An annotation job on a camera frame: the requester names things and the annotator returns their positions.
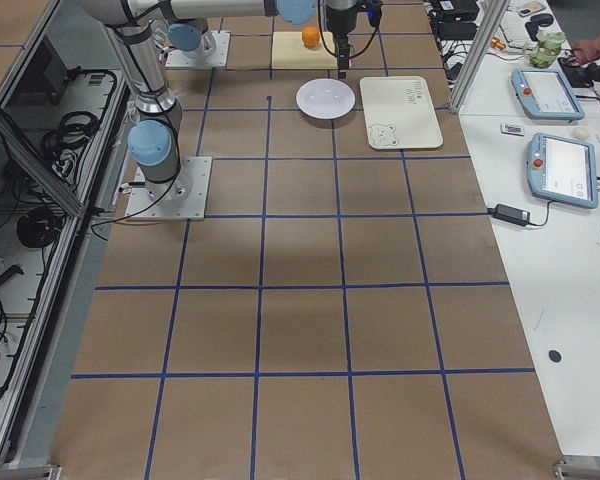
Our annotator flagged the aluminium frame post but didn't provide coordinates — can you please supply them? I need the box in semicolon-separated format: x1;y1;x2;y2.
449;0;510;113

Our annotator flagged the far blue teach pendant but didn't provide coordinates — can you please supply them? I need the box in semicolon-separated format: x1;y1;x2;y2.
511;69;585;121

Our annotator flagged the green plush toy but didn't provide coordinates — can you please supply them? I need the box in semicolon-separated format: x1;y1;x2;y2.
523;31;566;69

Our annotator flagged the black power adapter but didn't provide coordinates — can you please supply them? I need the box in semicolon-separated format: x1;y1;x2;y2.
487;204;530;227

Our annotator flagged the near blue teach pendant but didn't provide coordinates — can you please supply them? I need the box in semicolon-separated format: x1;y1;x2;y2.
526;133;599;209

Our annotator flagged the light wooden cutting board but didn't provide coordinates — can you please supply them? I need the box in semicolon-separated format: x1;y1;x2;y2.
271;31;337;70

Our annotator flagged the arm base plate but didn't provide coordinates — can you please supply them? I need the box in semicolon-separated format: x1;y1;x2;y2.
125;156;212;221
165;30;231;70

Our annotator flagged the orange fruit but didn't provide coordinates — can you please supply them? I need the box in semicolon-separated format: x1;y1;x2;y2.
301;26;321;49

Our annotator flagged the person hand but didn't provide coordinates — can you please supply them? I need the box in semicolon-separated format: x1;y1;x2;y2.
572;36;600;65

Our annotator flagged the white round plate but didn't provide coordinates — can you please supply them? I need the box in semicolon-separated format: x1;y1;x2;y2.
296;78;355;120

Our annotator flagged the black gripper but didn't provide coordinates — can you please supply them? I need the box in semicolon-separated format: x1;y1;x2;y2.
326;0;357;79

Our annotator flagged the coiled black cable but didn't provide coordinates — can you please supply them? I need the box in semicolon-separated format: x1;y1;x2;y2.
40;110;102;153

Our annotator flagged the blue teach pendant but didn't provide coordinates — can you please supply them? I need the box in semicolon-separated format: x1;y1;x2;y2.
511;69;585;121
526;133;599;209

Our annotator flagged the cream bear tray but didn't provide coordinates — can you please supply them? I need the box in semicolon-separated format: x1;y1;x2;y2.
359;76;443;150

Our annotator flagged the small card box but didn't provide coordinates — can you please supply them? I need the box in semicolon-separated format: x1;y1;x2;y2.
500;123;525;137

